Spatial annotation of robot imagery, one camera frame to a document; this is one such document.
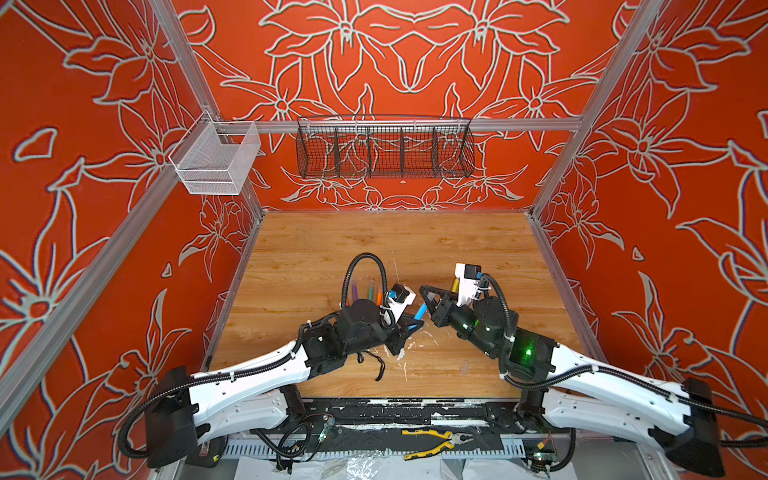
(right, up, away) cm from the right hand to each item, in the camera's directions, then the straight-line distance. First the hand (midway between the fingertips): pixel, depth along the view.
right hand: (416, 291), depth 66 cm
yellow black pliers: (+9, -37, +4) cm, 38 cm away
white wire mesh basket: (-60, +38, +26) cm, 76 cm away
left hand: (+2, -7, +2) cm, 8 cm away
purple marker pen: (-17, -5, +30) cm, 35 cm away
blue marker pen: (+1, -5, +1) cm, 5 cm away
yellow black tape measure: (-48, -38, +1) cm, 61 cm away
